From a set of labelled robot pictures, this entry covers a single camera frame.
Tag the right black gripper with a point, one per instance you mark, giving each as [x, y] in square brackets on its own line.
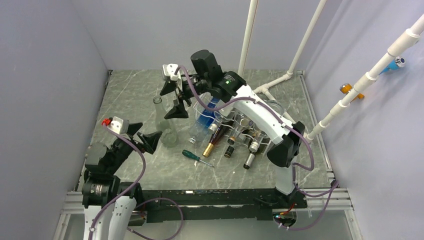
[178, 111]

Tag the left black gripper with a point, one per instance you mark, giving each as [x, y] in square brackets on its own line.
[149, 140]

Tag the tall clear glass bottle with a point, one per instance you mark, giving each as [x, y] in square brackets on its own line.
[169, 136]

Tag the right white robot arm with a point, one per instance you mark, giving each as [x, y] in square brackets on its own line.
[230, 88]

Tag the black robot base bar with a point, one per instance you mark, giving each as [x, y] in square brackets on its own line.
[217, 204]

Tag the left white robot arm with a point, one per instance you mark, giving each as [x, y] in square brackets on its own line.
[107, 201]

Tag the blue plastic bottle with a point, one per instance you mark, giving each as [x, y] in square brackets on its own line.
[202, 117]

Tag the dark bottle with gold foil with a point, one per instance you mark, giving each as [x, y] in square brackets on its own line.
[215, 138]

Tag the bottle with black cap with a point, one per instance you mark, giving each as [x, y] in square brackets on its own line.
[229, 152]

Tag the green bottle with silver foil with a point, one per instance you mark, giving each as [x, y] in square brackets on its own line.
[256, 147]

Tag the small qr code tag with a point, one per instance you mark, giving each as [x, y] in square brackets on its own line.
[192, 140]

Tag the white pvc pipe right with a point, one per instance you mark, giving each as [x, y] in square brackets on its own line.
[406, 40]

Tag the green handled screwdriver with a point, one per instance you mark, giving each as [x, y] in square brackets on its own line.
[194, 157]

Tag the white wire wine rack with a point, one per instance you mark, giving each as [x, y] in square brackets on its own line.
[242, 129]

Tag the white pvc pipe frame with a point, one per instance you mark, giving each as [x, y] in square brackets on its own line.
[283, 35]

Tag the orange wall fixture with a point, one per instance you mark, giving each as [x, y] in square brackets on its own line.
[346, 88]

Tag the blue wall fixture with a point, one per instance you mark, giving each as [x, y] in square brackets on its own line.
[398, 63]

